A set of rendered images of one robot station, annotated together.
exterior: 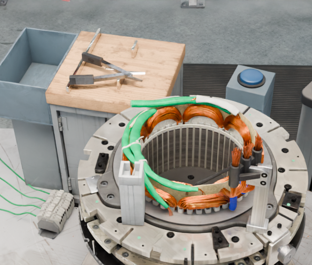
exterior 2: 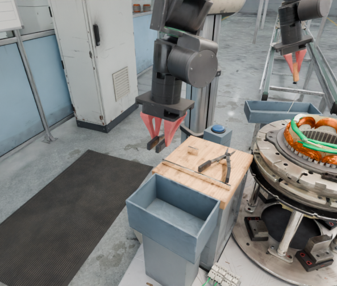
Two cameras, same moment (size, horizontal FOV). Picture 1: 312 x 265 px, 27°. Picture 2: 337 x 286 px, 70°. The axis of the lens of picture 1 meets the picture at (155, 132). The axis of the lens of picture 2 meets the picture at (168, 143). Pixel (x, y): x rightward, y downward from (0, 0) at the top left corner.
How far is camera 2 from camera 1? 107 cm
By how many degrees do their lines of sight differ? 56
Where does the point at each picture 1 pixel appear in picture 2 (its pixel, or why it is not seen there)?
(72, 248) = (252, 278)
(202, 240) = not seen: outside the picture
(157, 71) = (215, 149)
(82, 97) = (235, 183)
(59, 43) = (146, 190)
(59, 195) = (217, 269)
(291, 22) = (21, 172)
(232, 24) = not seen: outside the picture
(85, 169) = (336, 186)
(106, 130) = (292, 171)
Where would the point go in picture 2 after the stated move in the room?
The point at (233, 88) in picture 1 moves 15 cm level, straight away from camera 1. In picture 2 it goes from (223, 135) to (181, 125)
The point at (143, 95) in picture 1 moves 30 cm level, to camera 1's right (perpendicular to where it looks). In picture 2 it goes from (238, 158) to (245, 110)
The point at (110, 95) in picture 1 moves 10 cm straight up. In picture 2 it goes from (236, 171) to (243, 135)
